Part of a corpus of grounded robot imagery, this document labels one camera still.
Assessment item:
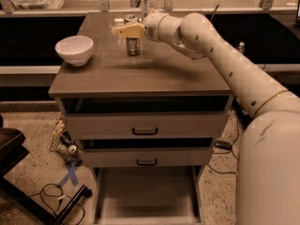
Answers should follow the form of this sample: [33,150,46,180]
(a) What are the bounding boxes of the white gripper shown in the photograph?
[112,12,167,52]

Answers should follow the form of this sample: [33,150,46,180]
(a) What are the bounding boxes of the redbull can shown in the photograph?
[124,14,140,56]

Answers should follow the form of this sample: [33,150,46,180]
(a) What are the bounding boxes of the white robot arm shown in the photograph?
[112,10,300,225]

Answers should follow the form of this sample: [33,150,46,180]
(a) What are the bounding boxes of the grey drawer cabinet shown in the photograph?
[48,10,238,225]

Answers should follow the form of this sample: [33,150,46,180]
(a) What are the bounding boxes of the open bottom drawer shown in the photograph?
[91,167,204,225]

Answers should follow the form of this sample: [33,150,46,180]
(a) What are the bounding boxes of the white ceramic bowl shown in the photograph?
[55,36,94,67]

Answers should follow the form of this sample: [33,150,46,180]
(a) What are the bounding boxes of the small water bottle on ledge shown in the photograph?
[237,42,245,53]

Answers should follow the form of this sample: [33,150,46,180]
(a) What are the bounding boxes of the black power adapter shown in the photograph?
[215,141,232,151]

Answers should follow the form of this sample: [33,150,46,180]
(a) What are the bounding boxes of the blue tape cross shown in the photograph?
[58,161,81,188]

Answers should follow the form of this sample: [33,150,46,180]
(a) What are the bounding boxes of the black stand left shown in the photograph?
[2,112,94,212]

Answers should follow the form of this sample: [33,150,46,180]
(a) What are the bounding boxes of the top drawer with handle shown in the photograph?
[62,112,229,140]

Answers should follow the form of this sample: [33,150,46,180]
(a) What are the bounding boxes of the drawer with handle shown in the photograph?
[62,112,229,140]
[80,147,212,168]

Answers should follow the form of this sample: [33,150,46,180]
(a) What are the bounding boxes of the middle drawer with handle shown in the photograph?
[80,147,212,168]

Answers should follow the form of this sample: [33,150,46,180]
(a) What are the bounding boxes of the wire basket with cans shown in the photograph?
[50,120,82,163]

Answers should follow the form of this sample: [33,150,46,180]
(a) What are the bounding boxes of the black cable on floor left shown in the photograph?
[28,183,86,225]

